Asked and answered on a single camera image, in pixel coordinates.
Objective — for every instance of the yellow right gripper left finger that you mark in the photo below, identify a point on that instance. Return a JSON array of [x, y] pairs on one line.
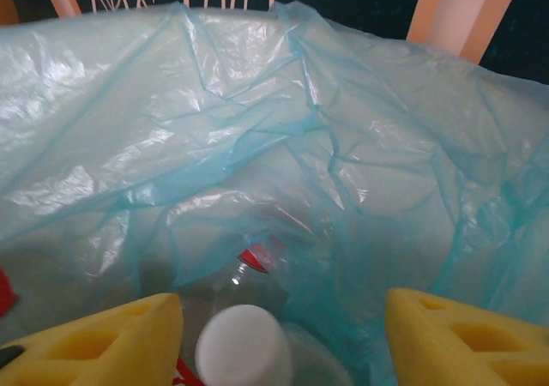
[[141, 330]]

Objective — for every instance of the red-capped clear plastic bottle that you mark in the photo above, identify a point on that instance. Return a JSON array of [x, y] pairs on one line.
[[253, 283], [6, 291]]

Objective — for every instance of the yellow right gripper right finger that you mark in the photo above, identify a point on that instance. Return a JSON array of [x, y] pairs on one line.
[[429, 330]]

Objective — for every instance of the white trash bin, blue liner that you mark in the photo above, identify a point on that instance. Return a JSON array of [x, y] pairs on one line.
[[257, 146]]

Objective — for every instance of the pink drink bottle white cap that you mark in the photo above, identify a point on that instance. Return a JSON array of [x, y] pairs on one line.
[[244, 347]]

